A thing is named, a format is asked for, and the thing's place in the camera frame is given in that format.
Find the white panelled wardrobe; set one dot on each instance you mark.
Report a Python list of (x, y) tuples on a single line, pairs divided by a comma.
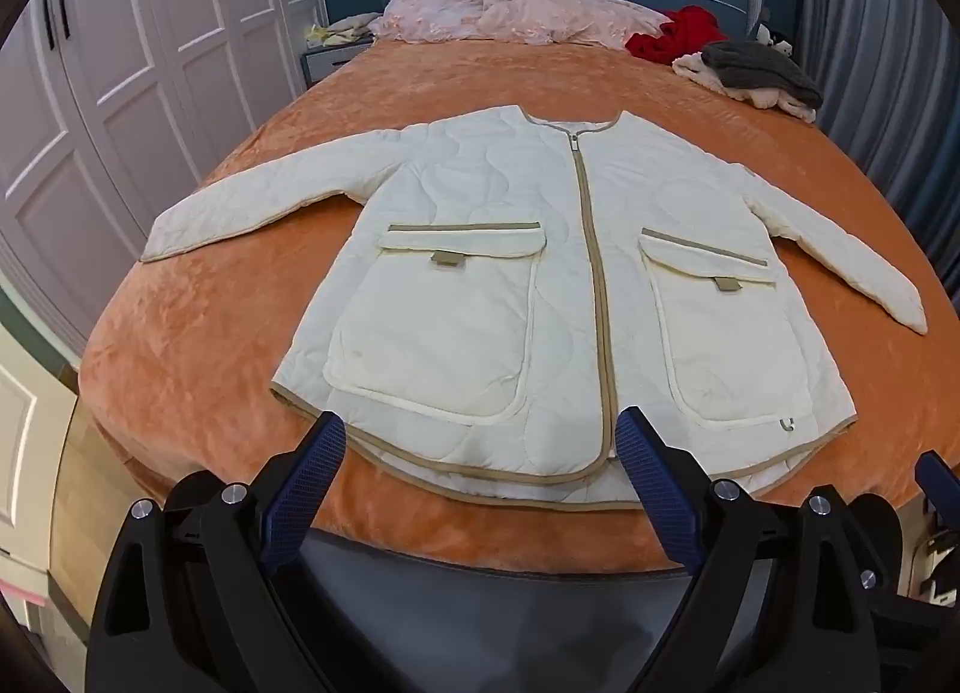
[(127, 85)]

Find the white plush toy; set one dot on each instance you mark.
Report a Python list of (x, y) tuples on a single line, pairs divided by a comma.
[(774, 42)]

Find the pale cloth on nightstand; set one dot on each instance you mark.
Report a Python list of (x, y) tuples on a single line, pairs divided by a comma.
[(341, 29)]

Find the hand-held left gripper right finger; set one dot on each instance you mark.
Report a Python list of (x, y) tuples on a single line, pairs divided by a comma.
[(660, 494)]

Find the grey curtain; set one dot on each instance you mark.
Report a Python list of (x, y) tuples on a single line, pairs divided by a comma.
[(877, 93)]

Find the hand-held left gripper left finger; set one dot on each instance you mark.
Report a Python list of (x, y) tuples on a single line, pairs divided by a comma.
[(309, 490)]

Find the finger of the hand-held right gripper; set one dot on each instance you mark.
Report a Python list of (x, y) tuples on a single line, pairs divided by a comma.
[(939, 474)]

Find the red garment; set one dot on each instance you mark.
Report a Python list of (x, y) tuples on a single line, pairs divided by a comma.
[(675, 37)]

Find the cream panelled door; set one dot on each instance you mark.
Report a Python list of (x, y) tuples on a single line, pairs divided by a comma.
[(26, 453)]

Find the blue nightstand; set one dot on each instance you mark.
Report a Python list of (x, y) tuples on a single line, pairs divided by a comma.
[(330, 59)]

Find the cream fleece garment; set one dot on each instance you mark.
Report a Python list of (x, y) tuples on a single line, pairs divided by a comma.
[(739, 84)]

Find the pink floral quilt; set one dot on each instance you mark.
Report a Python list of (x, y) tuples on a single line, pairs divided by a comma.
[(517, 7)]

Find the grey knit sweater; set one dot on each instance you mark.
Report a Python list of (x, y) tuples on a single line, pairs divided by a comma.
[(765, 67)]

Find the cream quilted jacket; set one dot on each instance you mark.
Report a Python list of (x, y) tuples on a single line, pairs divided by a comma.
[(480, 288)]

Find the orange velvet bed blanket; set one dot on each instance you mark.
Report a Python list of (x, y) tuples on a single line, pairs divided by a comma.
[(225, 333)]

